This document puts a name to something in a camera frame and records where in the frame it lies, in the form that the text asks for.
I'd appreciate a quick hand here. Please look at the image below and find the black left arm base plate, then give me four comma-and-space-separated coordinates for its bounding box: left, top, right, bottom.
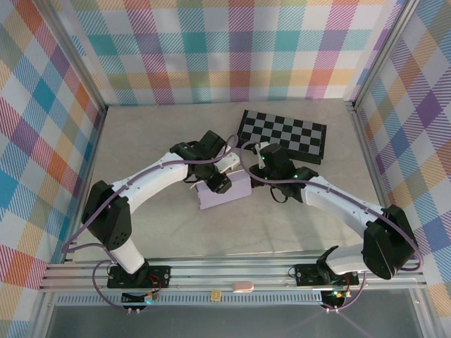
106, 264, 173, 289

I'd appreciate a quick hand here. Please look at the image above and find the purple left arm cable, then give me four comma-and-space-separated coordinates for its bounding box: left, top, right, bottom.
61, 134, 241, 313

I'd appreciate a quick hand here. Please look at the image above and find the black folding chess board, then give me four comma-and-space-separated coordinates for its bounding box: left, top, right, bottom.
235, 109, 328, 165

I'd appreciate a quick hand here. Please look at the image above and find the aluminium frame post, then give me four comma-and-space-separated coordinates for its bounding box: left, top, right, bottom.
347, 0, 422, 111
37, 0, 109, 111

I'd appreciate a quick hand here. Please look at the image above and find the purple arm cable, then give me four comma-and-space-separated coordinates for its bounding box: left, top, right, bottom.
240, 140, 425, 313
61, 134, 241, 313

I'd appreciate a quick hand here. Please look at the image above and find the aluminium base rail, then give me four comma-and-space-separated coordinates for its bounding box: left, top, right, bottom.
37, 258, 429, 294

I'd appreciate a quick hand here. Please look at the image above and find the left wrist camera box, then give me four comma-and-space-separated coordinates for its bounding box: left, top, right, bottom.
215, 152, 242, 175

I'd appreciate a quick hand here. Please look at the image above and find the aluminium side rail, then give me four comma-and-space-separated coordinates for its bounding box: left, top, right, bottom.
62, 105, 109, 263
348, 101, 403, 261

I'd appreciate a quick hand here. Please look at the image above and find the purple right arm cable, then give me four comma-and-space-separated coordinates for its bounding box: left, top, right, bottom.
240, 140, 425, 313

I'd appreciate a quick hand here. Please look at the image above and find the pink oval object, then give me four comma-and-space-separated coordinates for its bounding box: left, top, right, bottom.
231, 280, 255, 294

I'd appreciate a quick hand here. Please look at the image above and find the perforated metal cable tray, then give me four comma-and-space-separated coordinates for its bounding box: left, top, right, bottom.
55, 293, 325, 307

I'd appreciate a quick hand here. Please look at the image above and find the white purple paper box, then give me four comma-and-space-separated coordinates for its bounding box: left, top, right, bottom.
197, 172, 253, 211

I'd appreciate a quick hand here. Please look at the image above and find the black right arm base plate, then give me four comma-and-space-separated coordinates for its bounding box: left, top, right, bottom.
293, 262, 360, 287

